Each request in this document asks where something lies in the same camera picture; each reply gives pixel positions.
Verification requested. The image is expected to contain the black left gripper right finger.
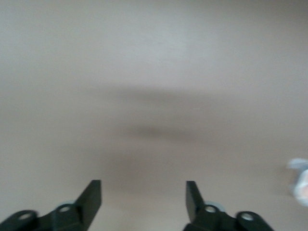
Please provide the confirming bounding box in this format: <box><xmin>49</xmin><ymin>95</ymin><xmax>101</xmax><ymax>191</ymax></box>
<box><xmin>183</xmin><ymin>180</ymin><xmax>275</xmax><ymax>231</ymax></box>

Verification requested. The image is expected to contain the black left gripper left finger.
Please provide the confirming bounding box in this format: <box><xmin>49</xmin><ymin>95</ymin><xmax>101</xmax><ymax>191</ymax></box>
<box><xmin>0</xmin><ymin>180</ymin><xmax>103</xmax><ymax>231</ymax></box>

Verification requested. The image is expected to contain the clear plastic egg carton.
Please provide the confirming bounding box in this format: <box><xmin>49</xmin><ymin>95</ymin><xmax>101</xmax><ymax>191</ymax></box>
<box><xmin>286</xmin><ymin>157</ymin><xmax>308</xmax><ymax>209</ymax></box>

